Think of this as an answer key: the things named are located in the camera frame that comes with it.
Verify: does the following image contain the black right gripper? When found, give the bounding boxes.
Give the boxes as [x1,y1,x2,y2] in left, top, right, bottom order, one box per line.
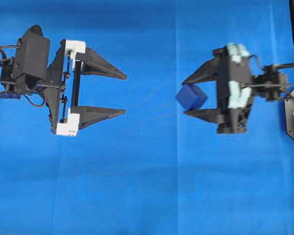
[182,46,253,134]

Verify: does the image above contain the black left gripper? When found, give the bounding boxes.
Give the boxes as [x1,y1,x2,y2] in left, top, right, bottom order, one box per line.
[12,39,128,137]

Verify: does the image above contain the blue block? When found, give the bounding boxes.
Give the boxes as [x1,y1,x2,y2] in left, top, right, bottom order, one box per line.
[175,84,208,111]

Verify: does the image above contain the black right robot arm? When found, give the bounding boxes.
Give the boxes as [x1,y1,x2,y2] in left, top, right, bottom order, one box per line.
[182,44,294,134]

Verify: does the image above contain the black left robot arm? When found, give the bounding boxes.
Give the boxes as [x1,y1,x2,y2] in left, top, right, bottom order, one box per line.
[0,34,127,136]

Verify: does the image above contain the blue table mat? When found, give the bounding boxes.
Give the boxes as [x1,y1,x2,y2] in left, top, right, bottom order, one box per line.
[0,0,294,235]

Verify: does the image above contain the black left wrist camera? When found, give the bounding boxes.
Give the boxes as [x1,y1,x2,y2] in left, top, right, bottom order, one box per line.
[12,25,50,95]

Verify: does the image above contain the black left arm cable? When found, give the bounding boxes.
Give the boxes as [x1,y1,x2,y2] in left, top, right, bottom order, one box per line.
[0,44,52,108]

